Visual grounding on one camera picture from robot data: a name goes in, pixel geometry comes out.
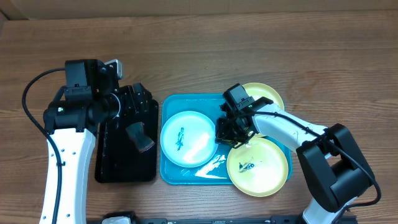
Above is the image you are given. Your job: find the yellow plate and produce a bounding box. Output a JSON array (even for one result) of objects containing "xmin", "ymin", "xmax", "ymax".
[
  {"xmin": 243, "ymin": 83, "xmax": 285, "ymax": 110},
  {"xmin": 226, "ymin": 138, "xmax": 289, "ymax": 197}
]

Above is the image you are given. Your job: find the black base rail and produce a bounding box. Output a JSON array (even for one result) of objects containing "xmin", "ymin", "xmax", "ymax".
[{"xmin": 86, "ymin": 212, "xmax": 305, "ymax": 224}]

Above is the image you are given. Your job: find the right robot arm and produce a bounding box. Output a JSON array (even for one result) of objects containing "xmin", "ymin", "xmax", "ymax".
[{"xmin": 216, "ymin": 96, "xmax": 378, "ymax": 223}]

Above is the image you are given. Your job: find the light blue plate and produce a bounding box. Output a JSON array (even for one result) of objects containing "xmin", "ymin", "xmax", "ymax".
[{"xmin": 160, "ymin": 111, "xmax": 218, "ymax": 167}]

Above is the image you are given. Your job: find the black water tray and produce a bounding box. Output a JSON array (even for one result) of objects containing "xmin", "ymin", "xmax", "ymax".
[{"xmin": 95, "ymin": 100, "xmax": 159, "ymax": 183}]

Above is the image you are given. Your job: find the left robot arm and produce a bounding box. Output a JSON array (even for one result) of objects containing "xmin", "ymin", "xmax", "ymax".
[{"xmin": 40, "ymin": 59, "xmax": 159, "ymax": 223}]

